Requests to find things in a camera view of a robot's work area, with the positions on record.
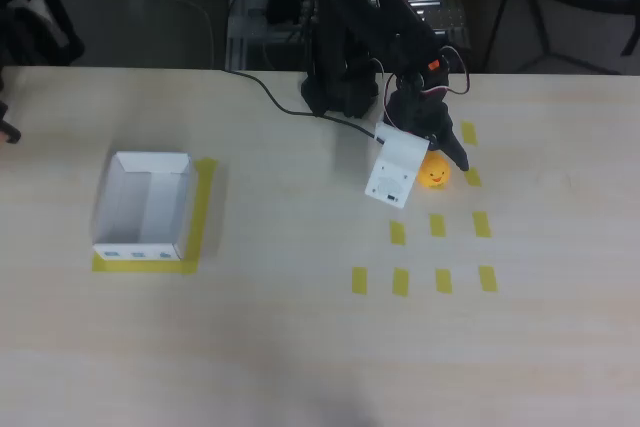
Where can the white cardboard box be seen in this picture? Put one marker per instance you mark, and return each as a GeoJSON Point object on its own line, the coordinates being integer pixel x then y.
{"type": "Point", "coordinates": [140, 202]}

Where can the orange smiley toy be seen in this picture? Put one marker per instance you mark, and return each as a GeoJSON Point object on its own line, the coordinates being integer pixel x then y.
{"type": "Point", "coordinates": [436, 174]}

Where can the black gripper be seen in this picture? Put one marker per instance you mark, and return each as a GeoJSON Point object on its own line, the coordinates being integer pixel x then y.
{"type": "Point", "coordinates": [446, 138]}

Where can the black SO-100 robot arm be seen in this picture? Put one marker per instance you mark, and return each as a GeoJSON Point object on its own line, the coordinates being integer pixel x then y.
{"type": "Point", "coordinates": [350, 22]}

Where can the long yellow tape strip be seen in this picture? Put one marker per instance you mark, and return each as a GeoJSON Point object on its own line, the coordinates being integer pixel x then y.
{"type": "Point", "coordinates": [200, 212]}
{"type": "Point", "coordinates": [135, 266]}

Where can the short yellow tape marker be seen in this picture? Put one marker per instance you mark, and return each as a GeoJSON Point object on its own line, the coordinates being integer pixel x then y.
{"type": "Point", "coordinates": [438, 188]}
{"type": "Point", "coordinates": [443, 281]}
{"type": "Point", "coordinates": [488, 279]}
{"type": "Point", "coordinates": [469, 134]}

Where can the black device part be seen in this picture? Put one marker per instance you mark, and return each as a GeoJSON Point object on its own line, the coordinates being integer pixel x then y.
{"type": "Point", "coordinates": [9, 129]}

